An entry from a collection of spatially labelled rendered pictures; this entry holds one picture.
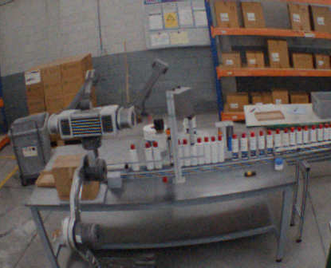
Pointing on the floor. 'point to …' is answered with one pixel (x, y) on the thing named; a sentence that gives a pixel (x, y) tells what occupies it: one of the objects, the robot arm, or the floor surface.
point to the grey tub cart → (31, 144)
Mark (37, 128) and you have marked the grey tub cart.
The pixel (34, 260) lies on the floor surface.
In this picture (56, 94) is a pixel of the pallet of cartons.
